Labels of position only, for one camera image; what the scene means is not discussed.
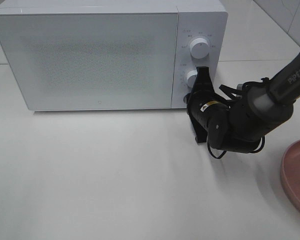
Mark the white microwave door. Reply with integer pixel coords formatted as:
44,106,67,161
0,13,178,111

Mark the white microwave oven body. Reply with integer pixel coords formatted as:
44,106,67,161
0,0,228,111

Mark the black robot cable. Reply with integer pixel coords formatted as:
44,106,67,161
206,76,271,160

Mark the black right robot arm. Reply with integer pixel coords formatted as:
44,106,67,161
184,52,300,159

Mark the white upper microwave knob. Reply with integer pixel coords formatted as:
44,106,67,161
189,36,211,59

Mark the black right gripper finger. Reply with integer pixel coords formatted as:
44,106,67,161
195,66,214,93

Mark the white lower microwave knob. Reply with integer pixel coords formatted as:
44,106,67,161
185,70,198,88

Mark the white microwave knob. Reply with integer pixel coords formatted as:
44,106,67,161
185,70,198,88
189,36,211,59

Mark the pink plate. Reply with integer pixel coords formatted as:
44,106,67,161
280,140,300,212

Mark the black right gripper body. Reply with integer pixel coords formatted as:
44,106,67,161
186,84,231,145

